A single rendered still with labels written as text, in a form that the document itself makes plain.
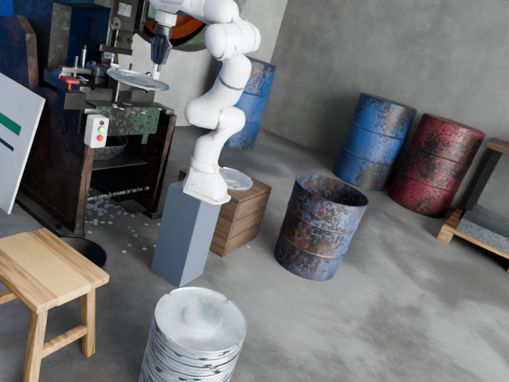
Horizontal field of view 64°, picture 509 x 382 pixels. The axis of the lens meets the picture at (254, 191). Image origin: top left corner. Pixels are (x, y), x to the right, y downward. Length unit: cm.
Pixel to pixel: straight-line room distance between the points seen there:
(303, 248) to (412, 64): 304
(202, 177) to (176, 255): 38
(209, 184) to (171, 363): 74
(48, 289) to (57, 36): 137
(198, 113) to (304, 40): 376
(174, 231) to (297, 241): 71
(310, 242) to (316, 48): 340
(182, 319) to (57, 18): 157
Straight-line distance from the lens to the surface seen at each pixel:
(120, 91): 212
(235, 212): 209
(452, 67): 472
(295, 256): 224
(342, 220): 214
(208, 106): 161
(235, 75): 152
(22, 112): 231
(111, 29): 214
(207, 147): 168
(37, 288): 132
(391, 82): 483
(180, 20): 241
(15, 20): 241
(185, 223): 178
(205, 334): 128
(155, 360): 134
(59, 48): 232
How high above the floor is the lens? 114
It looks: 21 degrees down
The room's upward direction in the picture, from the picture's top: 17 degrees clockwise
